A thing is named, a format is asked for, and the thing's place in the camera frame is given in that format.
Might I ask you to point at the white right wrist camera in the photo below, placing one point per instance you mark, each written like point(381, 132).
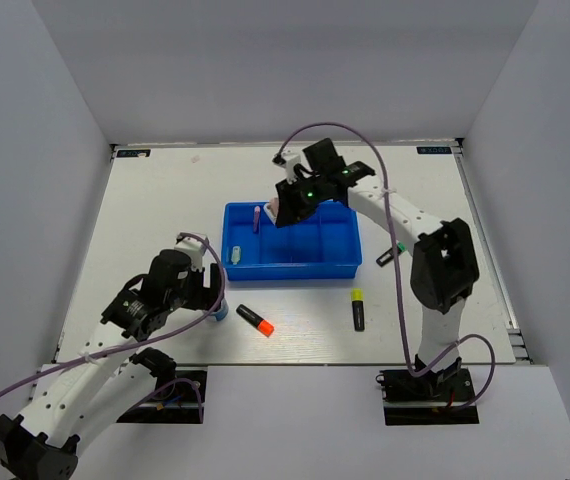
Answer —
point(288, 161)

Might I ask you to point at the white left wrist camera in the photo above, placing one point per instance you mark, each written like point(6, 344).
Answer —
point(194, 246)

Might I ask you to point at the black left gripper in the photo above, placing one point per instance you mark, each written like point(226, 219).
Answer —
point(207, 298)

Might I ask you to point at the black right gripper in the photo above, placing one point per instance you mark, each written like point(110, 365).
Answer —
point(290, 209)

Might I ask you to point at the corner label sticker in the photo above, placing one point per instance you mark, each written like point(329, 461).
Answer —
point(133, 153)
point(434, 150)

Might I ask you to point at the blue plastic divided tray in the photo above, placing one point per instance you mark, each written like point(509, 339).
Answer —
point(325, 246)

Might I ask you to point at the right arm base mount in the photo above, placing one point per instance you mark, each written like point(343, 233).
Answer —
point(408, 401)

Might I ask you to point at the orange capped black highlighter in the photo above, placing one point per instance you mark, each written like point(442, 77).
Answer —
point(254, 319)

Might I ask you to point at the blue patterned tape roll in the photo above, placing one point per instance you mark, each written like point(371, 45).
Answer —
point(222, 311)

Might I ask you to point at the light blue small eraser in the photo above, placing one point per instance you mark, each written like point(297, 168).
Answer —
point(235, 256)

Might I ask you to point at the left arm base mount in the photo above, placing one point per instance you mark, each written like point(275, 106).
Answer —
point(176, 405)

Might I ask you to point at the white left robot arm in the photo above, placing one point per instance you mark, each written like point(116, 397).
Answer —
point(117, 369)

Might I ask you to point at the right corner label sticker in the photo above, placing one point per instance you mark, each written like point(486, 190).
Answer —
point(434, 150)

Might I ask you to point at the yellow capped black highlighter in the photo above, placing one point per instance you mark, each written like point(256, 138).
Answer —
point(358, 314)

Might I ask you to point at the green capped black highlighter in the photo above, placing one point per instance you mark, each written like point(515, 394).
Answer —
point(390, 255)

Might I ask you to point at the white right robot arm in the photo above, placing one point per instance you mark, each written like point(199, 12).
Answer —
point(444, 265)

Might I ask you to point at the left corner label sticker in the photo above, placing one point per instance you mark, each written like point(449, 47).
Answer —
point(133, 153)

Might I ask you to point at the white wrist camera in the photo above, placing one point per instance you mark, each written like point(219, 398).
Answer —
point(194, 246)
point(288, 161)

